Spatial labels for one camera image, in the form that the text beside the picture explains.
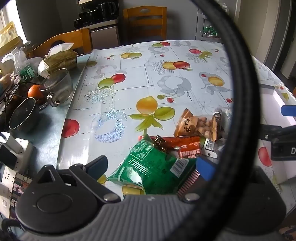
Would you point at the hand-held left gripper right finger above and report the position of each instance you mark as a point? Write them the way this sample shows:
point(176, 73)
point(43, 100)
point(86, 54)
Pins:
point(205, 168)

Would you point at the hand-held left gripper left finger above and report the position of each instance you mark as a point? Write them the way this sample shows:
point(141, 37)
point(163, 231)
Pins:
point(98, 165)

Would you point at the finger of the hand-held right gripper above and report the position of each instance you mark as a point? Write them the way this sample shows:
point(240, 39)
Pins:
point(279, 131)
point(288, 110)

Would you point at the white cardboard box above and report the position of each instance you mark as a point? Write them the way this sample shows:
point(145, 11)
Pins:
point(277, 109)

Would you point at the white barcode packet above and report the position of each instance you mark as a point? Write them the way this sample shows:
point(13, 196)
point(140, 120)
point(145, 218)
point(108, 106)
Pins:
point(209, 148)

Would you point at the red striped snack packet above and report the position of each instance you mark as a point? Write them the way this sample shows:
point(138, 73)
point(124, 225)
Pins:
point(188, 183)

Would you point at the red-orange snack bar packet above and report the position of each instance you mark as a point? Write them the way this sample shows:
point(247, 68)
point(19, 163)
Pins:
point(187, 144)

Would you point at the orange peanut packet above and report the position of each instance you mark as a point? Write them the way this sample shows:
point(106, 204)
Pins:
point(192, 126)

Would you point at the green snack bag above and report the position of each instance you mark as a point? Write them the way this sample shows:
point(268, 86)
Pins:
point(150, 166)

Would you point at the brown foil candy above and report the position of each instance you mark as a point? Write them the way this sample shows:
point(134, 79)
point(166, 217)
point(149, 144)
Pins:
point(159, 142)

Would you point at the white power strip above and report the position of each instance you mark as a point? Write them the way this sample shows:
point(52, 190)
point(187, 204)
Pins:
point(22, 146)

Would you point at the smartphone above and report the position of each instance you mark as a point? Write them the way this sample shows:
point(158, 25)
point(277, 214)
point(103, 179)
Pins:
point(19, 192)

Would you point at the glass cup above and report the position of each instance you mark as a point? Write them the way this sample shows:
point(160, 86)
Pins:
point(60, 88)

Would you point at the dark cooking pot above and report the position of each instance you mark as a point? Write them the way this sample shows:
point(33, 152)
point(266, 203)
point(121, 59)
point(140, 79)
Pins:
point(23, 115)

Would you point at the fruit print tablecloth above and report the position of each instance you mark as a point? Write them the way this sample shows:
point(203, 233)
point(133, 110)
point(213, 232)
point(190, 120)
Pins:
point(138, 76)

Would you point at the orange fruit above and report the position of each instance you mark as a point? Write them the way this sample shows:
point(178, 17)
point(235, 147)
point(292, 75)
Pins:
point(33, 91)

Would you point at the green wrapped packets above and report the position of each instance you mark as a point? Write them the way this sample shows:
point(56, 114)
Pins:
point(210, 31)

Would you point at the green tissue pack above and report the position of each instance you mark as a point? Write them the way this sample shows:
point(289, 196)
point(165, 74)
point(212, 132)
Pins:
point(60, 60)

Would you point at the green label water bottle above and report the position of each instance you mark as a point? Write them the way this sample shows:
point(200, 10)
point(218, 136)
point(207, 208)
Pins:
point(27, 73)

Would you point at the metal shelf rack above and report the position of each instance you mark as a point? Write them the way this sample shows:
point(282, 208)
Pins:
point(200, 23)

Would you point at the grey cabinet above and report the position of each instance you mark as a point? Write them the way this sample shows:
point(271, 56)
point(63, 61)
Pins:
point(104, 37)

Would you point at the wooden chair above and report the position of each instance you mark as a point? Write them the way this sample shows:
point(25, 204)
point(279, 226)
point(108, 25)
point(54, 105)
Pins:
point(78, 37)
point(144, 16)

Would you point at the white plastic bag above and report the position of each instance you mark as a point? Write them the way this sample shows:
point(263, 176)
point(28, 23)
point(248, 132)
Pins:
point(11, 56)

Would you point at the brown cardboard box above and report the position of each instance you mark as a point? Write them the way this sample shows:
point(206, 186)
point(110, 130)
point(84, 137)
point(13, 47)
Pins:
point(12, 45)

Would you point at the black coffee machine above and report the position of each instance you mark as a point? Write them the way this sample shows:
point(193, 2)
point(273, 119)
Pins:
point(101, 11)

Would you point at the wooden chair back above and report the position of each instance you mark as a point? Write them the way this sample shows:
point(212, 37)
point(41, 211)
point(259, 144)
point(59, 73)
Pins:
point(144, 16)

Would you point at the yellow envelope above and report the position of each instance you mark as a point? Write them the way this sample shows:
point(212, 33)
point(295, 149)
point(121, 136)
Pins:
point(9, 32)

